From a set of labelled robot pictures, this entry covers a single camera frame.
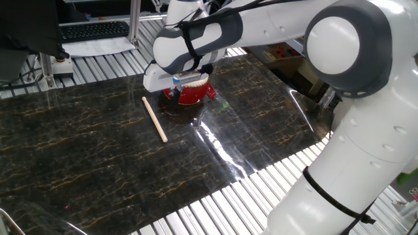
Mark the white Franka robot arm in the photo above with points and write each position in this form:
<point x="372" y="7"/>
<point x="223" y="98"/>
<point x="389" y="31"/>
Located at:
<point x="359" y="130"/>

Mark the white emergency stop box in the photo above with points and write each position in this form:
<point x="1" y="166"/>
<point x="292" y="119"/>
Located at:
<point x="62" y="68"/>

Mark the black marble pattern mat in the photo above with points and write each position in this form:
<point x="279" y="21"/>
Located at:
<point x="98" y="147"/>

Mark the short aluminium profile post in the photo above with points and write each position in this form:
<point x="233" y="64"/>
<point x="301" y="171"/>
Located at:
<point x="47" y="70"/>

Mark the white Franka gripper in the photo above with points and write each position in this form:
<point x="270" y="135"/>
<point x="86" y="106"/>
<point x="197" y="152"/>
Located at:
<point x="156" y="81"/>

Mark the black monitor screen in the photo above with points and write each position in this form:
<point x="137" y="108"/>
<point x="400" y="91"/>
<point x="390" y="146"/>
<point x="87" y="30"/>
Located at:
<point x="26" y="23"/>

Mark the tall aluminium profile post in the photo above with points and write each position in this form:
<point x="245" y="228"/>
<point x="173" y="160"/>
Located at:
<point x="134" y="19"/>

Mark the black keyboard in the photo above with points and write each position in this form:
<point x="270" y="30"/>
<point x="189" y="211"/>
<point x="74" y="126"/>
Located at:
<point x="94" y="31"/>

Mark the red drum with white skin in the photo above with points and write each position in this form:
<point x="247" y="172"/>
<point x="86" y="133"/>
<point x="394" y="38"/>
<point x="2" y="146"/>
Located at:
<point x="192" y="96"/>

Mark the white paper sheets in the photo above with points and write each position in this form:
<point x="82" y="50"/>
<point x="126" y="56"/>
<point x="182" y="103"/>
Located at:
<point x="98" y="47"/>

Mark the silver camera with blue end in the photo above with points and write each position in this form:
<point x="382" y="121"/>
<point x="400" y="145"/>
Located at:
<point x="189" y="78"/>

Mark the wooden drumstick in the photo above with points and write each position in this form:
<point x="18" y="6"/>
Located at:
<point x="155" y="120"/>

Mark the green object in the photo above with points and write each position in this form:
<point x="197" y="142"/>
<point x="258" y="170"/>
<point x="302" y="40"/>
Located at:
<point x="408" y="176"/>

